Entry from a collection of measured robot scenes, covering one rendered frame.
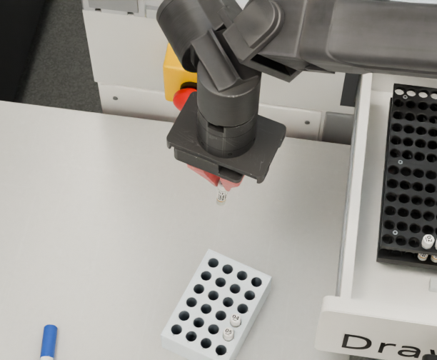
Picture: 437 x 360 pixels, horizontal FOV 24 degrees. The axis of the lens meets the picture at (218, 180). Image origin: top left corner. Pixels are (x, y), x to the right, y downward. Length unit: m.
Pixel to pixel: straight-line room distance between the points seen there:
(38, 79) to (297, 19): 1.58
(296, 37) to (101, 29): 0.47
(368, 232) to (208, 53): 0.39
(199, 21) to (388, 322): 0.37
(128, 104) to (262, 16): 0.57
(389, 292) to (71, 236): 0.40
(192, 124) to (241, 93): 0.12
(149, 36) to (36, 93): 1.12
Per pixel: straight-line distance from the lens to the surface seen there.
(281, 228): 1.31
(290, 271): 1.28
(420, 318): 1.09
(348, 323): 1.10
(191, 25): 0.94
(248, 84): 0.91
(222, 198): 1.10
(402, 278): 1.21
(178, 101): 1.26
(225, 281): 1.23
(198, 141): 1.00
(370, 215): 1.24
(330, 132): 1.40
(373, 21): 0.84
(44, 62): 2.44
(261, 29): 0.87
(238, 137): 0.96
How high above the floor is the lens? 1.91
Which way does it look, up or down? 59 degrees down
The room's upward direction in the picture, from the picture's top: straight up
